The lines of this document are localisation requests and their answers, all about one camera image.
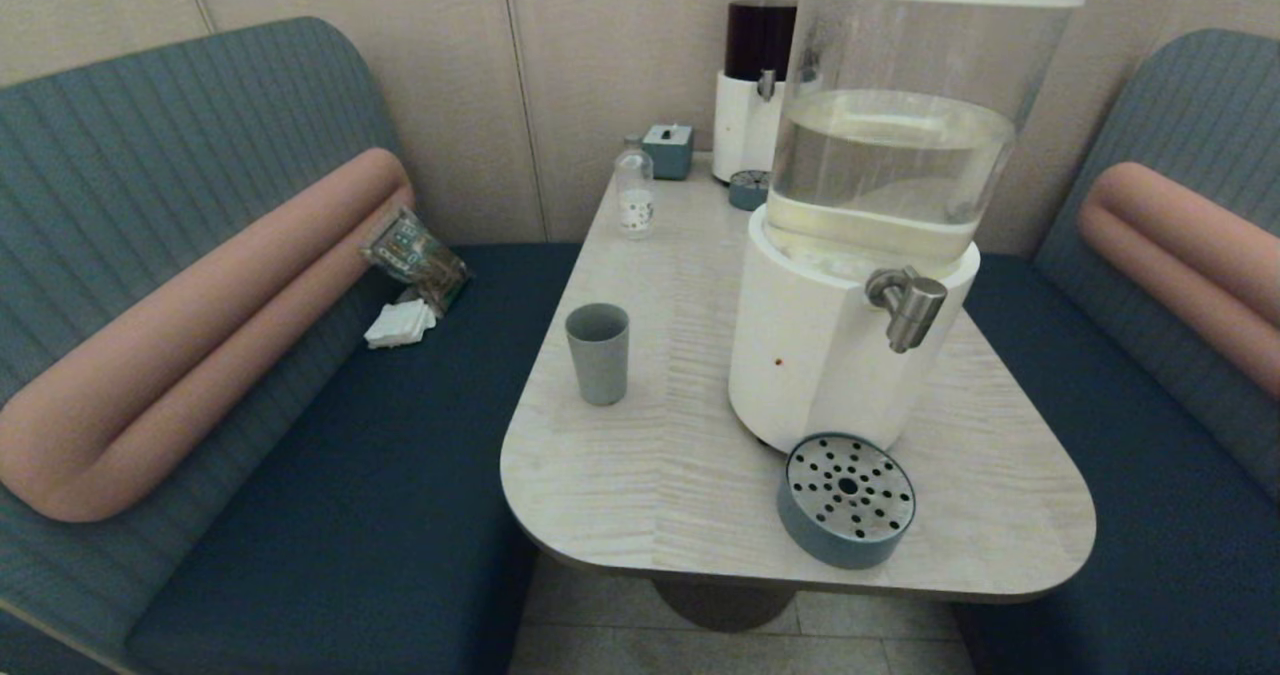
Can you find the dark drink dispenser white base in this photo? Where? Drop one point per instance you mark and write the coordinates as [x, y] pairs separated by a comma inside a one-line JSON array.
[[745, 125]]

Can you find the clear water dispenser white base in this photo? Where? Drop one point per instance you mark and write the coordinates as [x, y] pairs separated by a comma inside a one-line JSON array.
[[810, 355]]

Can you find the pink bolster cushion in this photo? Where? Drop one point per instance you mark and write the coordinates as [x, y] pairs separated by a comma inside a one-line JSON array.
[[1180, 245], [200, 335]]

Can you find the small blue box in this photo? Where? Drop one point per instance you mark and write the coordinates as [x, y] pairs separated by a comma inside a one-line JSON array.
[[668, 150]]

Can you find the blue drip tray metal grate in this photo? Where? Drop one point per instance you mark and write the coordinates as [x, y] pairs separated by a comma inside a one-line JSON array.
[[845, 495]]

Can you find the clear snack packet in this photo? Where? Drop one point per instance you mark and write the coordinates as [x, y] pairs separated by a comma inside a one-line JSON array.
[[415, 255]]

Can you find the grey-blue plastic cup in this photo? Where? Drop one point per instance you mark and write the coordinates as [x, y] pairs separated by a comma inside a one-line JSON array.
[[598, 360]]

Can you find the small clear bottle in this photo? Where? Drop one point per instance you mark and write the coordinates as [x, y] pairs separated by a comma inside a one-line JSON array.
[[634, 205]]

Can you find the small blue drip tray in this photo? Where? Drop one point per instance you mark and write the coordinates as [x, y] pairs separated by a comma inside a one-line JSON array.
[[747, 193]]

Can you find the teal upholstered bench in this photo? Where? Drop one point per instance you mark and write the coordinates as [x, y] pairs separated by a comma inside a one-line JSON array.
[[1150, 455], [350, 475]]

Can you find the metal dispenser tap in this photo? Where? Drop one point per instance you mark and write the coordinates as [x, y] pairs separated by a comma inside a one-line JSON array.
[[912, 310]]

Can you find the white folded napkins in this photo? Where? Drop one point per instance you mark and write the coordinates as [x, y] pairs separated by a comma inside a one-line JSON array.
[[400, 325]]

